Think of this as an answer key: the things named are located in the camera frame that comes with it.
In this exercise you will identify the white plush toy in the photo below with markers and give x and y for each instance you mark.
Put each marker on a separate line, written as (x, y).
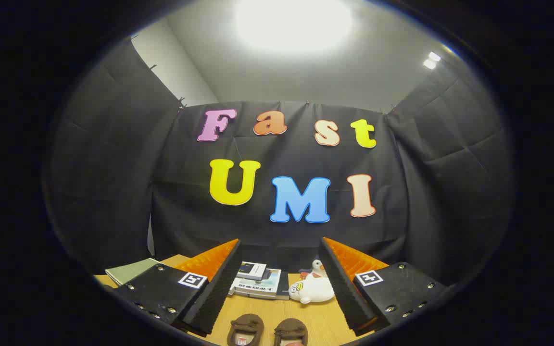
(315, 290)

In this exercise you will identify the book with dark blue cover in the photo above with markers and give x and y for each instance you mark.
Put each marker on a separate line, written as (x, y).
(253, 270)

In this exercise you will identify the brown fuzzy slipper shoe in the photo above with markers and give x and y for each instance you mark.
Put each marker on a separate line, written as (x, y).
(247, 327)
(290, 330)

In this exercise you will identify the penguin plush toy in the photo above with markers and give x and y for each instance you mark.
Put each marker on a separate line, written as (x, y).
(317, 268)

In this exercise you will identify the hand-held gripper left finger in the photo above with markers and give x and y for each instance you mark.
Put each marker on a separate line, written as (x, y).
(219, 288)

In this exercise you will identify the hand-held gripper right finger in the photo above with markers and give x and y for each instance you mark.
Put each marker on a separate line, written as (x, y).
(344, 288)

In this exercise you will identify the book with light blue cover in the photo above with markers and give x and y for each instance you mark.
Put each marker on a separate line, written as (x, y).
(267, 286)

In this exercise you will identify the bright ceiling light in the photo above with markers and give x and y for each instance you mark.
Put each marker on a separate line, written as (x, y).
(291, 24)

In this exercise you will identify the green fabric storage box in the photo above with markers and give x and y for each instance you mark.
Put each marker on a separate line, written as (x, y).
(130, 271)

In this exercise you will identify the small square ceiling light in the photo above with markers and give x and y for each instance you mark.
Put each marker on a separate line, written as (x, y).
(429, 64)
(434, 56)

